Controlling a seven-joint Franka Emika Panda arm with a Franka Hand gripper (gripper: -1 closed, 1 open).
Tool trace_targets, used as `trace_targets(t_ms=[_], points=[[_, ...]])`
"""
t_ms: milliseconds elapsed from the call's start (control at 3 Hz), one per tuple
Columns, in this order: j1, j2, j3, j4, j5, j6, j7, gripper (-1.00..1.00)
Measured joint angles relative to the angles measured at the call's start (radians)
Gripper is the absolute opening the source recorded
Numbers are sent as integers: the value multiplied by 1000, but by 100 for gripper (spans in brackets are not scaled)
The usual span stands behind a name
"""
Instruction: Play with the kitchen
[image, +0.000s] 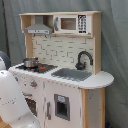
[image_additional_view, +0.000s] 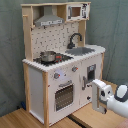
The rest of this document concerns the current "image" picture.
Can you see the white oven door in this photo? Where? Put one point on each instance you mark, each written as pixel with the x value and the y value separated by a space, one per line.
pixel 32 101

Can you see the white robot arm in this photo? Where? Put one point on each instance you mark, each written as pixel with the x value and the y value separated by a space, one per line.
pixel 13 107

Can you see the wooden toy kitchen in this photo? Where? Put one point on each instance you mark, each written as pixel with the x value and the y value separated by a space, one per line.
pixel 87 98

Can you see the grey toy sink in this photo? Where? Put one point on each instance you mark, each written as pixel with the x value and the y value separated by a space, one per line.
pixel 71 74

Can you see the black toy faucet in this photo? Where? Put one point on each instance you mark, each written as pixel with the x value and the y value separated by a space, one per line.
pixel 81 64

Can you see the black toy stovetop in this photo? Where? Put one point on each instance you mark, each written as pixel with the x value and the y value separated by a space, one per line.
pixel 40 68

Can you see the silver toy pot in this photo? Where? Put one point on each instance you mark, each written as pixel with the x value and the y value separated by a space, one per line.
pixel 31 62

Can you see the right red stove knob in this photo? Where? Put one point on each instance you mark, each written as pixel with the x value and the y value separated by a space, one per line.
pixel 33 84

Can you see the grey ice dispenser panel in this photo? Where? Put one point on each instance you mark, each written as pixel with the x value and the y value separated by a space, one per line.
pixel 62 107

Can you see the toy microwave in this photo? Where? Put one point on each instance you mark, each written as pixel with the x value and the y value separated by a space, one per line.
pixel 73 24

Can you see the grey range hood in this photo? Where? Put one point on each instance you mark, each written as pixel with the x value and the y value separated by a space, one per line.
pixel 38 27

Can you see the grey cupboard door handle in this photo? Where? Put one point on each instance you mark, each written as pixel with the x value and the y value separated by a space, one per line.
pixel 49 111

